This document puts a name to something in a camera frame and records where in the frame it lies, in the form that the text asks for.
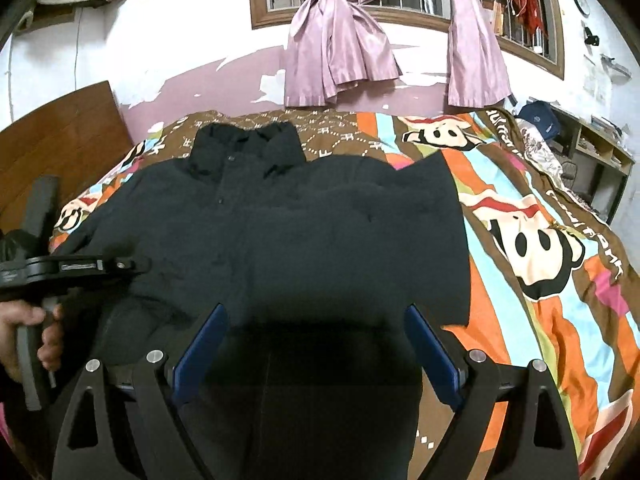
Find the round wall clock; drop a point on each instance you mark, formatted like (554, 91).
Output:
(583, 7)

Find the pink curtain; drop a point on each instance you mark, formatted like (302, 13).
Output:
(477, 73)
(333, 46)

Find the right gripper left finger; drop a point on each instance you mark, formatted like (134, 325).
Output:
(122, 421)

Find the wooden shelf unit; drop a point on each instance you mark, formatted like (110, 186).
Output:
(595, 167)

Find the wooden headboard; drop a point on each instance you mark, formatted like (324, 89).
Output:
(76, 138)

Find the colourful cartoon monkey bedspread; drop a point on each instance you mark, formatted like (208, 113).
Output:
(548, 278)

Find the left pink curtain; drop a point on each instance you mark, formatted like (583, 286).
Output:
(333, 46)

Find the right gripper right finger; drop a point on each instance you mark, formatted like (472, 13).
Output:
(535, 441)

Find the large black jacket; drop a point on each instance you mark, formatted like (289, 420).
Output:
(315, 263)

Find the dark blue cap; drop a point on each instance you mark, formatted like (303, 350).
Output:
(541, 115)

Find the wooden framed barred window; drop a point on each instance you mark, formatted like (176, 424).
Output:
(545, 51)

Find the right pink curtain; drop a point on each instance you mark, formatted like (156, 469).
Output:
(477, 73)

